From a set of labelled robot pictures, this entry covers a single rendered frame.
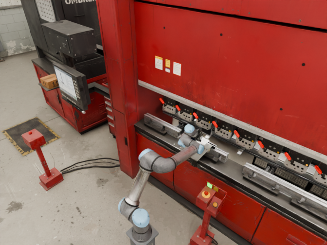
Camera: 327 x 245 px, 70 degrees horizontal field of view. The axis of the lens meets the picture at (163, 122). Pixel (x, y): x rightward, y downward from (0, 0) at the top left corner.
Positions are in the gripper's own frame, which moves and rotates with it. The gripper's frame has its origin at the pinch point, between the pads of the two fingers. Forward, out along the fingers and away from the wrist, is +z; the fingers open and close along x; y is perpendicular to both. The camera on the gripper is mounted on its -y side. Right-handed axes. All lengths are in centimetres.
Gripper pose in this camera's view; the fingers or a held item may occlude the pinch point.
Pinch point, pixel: (199, 141)
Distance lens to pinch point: 221.5
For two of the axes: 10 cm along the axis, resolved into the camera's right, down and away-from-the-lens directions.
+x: -7.7, -3.9, 5.1
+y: 5.0, -8.6, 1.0
